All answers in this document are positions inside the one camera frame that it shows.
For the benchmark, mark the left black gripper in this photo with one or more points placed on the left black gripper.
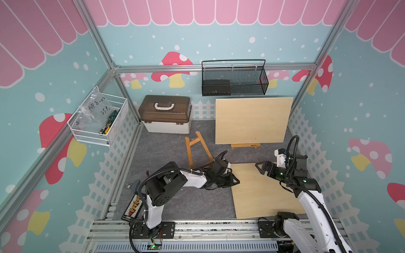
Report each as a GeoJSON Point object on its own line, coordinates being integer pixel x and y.
{"type": "Point", "coordinates": [230, 182]}

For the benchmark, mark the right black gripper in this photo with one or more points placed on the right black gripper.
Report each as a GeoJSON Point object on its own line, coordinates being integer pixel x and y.
{"type": "Point", "coordinates": [269, 167]}

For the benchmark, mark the plywood board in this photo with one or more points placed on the plywood board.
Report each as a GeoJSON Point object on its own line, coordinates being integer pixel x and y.
{"type": "Point", "coordinates": [251, 120]}
{"type": "Point", "coordinates": [260, 196]}

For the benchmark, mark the wooden easel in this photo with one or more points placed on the wooden easel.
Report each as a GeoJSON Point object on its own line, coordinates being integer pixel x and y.
{"type": "Point", "coordinates": [245, 145]}
{"type": "Point", "coordinates": [197, 150]}

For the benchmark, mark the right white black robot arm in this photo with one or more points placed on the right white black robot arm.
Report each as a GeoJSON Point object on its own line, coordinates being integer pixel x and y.
{"type": "Point", "coordinates": [325, 237]}

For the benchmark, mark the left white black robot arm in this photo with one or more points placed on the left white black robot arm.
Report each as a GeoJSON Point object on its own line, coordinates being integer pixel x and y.
{"type": "Point", "coordinates": [161, 186]}

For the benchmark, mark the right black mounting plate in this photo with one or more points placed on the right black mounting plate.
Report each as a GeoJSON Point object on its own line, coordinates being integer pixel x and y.
{"type": "Point", "coordinates": [268, 229]}

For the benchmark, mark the black mounting plate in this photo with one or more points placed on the black mounting plate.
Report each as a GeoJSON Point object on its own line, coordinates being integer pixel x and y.
{"type": "Point", "coordinates": [165, 230]}
{"type": "Point", "coordinates": [268, 229]}

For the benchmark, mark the brown lid storage box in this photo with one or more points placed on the brown lid storage box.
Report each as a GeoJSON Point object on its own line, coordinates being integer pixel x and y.
{"type": "Point", "coordinates": [166, 114]}

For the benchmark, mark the black box in basket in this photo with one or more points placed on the black box in basket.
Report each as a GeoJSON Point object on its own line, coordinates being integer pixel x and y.
{"type": "Point", "coordinates": [216, 88]}

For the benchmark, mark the green circuit board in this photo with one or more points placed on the green circuit board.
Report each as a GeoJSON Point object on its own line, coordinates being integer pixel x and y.
{"type": "Point", "coordinates": [154, 246]}

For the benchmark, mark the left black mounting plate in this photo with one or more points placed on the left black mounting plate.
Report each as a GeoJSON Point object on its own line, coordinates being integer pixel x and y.
{"type": "Point", "coordinates": [165, 230]}

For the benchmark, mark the black tray of bits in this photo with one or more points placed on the black tray of bits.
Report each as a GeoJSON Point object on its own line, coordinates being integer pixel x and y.
{"type": "Point", "coordinates": [133, 209]}

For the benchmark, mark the green yellow screwdriver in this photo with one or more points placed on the green yellow screwdriver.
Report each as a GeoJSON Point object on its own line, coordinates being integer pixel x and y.
{"type": "Point", "coordinates": [109, 123]}

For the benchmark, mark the clear plastic labelled bag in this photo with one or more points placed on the clear plastic labelled bag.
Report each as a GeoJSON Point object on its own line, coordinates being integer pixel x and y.
{"type": "Point", "coordinates": [94, 111]}

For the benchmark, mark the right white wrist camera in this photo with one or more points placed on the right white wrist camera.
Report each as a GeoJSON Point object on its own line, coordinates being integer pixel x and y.
{"type": "Point", "coordinates": [280, 155]}

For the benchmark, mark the black mesh wall basket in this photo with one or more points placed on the black mesh wall basket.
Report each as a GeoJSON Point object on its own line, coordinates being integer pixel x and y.
{"type": "Point", "coordinates": [247, 77]}

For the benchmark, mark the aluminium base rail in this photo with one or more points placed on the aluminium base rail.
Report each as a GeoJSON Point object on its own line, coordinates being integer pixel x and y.
{"type": "Point", "coordinates": [190, 236]}

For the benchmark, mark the white wire wall basket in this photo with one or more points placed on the white wire wall basket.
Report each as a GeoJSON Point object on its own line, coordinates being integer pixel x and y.
{"type": "Point", "coordinates": [89, 135]}

